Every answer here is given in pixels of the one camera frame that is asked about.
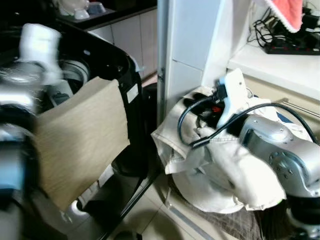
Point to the white washer label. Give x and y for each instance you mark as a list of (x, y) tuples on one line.
[(132, 93)]

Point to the cream white garment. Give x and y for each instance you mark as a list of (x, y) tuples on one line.
[(225, 170)]

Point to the white kitchen appliance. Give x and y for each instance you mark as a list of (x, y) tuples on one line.
[(72, 7)]

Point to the white counter cabinet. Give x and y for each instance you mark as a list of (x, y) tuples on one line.
[(280, 67)]

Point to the dark checked fabric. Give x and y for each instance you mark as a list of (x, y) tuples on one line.
[(232, 225)]

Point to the silver washer drum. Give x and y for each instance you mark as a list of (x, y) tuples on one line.
[(75, 72)]

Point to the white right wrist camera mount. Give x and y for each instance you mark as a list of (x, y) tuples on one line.
[(234, 95)]

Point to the black washing machine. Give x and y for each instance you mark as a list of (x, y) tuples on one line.
[(112, 60)]

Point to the beige cloth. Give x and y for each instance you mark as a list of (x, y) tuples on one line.
[(82, 142)]

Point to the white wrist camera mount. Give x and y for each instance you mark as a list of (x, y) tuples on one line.
[(40, 47), (234, 95)]

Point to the black power adapter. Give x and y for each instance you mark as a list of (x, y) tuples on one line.
[(310, 21)]

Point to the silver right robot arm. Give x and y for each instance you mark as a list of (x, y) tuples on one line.
[(282, 152)]

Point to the blue garment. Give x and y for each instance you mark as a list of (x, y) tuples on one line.
[(285, 118)]

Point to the grey kitchen cabinet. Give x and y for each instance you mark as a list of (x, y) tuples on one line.
[(132, 40)]

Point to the black power strip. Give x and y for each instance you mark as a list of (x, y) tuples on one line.
[(292, 48)]

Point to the pink towel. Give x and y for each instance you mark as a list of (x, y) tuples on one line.
[(287, 12)]

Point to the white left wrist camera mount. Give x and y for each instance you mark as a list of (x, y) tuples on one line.
[(40, 47)]

